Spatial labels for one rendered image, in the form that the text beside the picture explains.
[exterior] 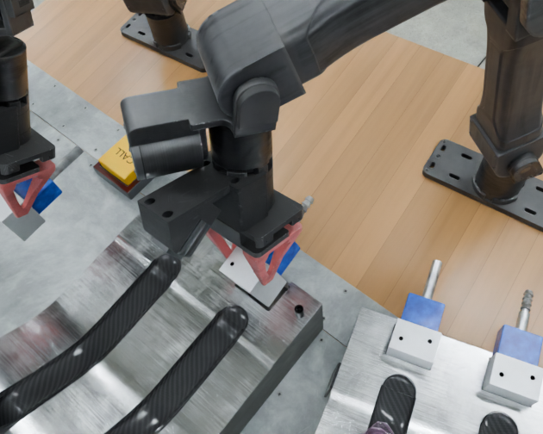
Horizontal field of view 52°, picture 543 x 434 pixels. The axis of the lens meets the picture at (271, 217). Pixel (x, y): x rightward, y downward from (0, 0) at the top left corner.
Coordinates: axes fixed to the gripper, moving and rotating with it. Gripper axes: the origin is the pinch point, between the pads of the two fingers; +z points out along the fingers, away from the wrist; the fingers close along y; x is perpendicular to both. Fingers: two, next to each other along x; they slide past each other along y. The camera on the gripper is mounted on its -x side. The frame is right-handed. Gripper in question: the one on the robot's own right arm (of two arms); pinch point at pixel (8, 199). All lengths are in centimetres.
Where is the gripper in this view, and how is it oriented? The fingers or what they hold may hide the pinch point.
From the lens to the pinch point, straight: 73.6
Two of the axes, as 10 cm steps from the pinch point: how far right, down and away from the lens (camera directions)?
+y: 7.7, 5.2, -3.7
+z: -2.2, 7.6, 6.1
